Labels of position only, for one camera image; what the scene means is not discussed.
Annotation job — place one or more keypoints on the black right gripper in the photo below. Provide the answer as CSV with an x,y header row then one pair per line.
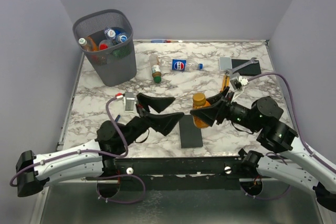
x,y
208,114

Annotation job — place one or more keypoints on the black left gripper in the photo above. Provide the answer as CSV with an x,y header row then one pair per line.
x,y
164,123

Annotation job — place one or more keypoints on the small orange juice bottle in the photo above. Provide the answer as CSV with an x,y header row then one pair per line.
x,y
199,102

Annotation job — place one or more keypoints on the pepsi label clear bottle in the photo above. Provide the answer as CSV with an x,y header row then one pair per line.
x,y
180,65

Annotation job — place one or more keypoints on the brown bottle green cap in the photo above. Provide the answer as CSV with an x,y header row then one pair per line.
x,y
155,68

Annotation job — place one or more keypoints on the blue label bottle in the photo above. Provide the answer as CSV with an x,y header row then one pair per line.
x,y
121,37

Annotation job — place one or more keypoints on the red label bottle red cap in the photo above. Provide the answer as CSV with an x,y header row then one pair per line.
x,y
105,44

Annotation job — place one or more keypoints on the clear crushed bottle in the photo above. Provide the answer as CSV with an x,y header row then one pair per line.
x,y
110,34

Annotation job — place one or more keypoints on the large orange juice bottle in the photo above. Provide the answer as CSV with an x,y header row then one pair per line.
x,y
88,44

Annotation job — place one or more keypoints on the green plastic bottle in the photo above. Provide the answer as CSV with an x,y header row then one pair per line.
x,y
121,52

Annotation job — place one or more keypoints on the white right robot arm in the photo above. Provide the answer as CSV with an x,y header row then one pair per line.
x,y
263,118

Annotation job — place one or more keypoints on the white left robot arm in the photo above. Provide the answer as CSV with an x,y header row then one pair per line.
x,y
34,172

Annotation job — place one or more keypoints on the grey mesh waste bin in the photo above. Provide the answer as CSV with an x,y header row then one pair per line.
x,y
111,71

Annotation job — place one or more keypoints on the yellow utility knife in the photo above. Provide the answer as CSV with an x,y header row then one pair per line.
x,y
225,82

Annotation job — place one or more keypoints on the silver wrench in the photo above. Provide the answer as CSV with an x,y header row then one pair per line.
x,y
229,72

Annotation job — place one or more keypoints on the grey white hub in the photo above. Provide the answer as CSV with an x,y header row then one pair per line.
x,y
225,63

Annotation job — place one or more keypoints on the black box rear right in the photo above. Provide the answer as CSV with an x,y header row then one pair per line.
x,y
250,70

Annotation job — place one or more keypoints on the blue red pen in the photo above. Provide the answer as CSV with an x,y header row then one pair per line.
x,y
160,41

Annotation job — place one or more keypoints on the black network switch centre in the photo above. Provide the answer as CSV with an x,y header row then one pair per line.
x,y
190,135

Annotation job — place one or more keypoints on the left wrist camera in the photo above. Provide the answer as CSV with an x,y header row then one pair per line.
x,y
129,100

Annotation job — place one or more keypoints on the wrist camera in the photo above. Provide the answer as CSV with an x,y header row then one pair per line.
x,y
129,100
238,83

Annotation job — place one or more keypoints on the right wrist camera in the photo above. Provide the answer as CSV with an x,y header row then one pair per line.
x,y
238,83

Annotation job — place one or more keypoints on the blue handled pliers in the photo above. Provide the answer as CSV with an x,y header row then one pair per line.
x,y
117,118

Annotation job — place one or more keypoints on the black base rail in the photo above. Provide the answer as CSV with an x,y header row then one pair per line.
x,y
185,173

